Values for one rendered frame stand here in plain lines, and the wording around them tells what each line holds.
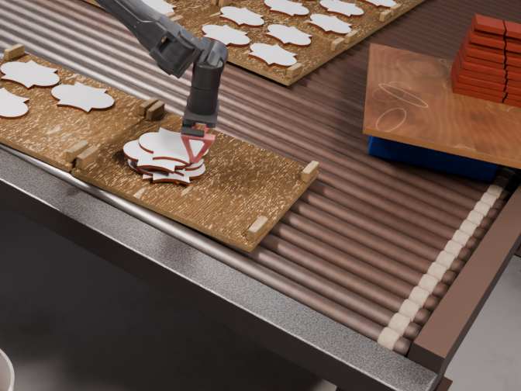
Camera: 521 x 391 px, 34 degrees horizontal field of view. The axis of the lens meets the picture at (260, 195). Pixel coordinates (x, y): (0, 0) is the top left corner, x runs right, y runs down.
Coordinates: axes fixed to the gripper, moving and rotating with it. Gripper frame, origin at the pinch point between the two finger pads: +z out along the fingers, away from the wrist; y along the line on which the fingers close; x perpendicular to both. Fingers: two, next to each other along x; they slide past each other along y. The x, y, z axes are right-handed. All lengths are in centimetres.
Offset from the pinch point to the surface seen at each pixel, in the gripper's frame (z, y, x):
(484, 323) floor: 101, 78, -109
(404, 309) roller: 8, -34, -42
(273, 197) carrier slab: 5.5, -6.2, -17.2
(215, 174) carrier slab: 5.3, -0.8, -4.6
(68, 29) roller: 7, 64, 40
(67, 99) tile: 4.0, 19.5, 30.7
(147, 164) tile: 0.9, -7.8, 9.1
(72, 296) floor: 99, 60, 35
